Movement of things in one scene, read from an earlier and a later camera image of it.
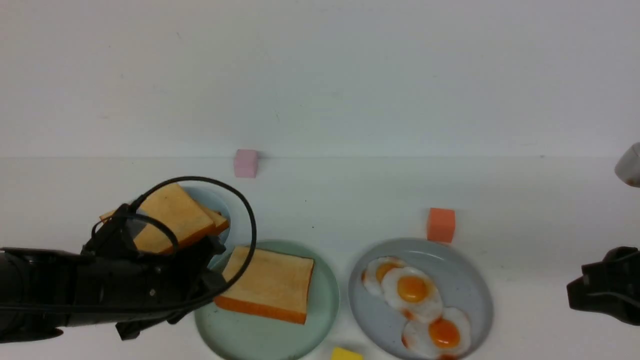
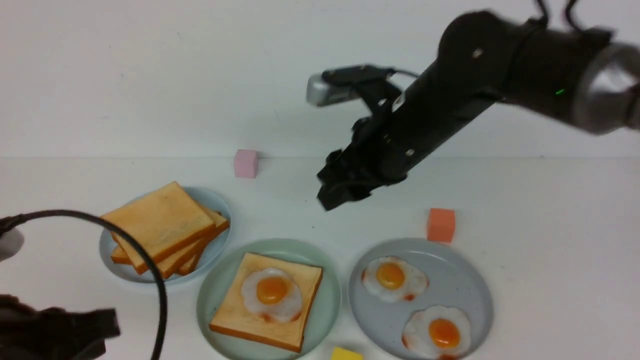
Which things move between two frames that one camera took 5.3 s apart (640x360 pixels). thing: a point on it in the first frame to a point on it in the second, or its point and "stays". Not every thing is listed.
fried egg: [413, 292] to [271, 293]
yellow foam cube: [340, 353] stays
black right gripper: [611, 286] to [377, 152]
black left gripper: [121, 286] to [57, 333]
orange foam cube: [441, 224] stays
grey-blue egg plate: [461, 281] stays
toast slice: [175, 206] stays
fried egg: [446, 336] stays
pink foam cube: [246, 163] stays
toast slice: [275, 283] to [236, 318]
